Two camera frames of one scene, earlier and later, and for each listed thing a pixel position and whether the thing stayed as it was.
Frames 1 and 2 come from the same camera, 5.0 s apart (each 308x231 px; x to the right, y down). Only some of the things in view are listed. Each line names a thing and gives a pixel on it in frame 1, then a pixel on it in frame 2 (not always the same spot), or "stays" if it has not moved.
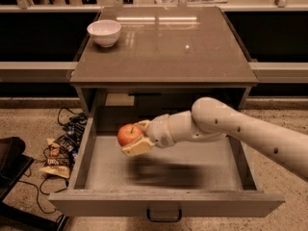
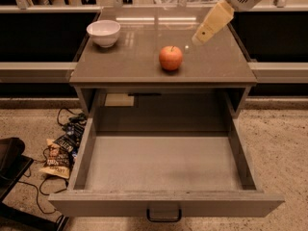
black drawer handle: (163, 220) stays
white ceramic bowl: (105, 32) stays
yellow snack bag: (59, 162) stays
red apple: (128, 133) to (170, 58)
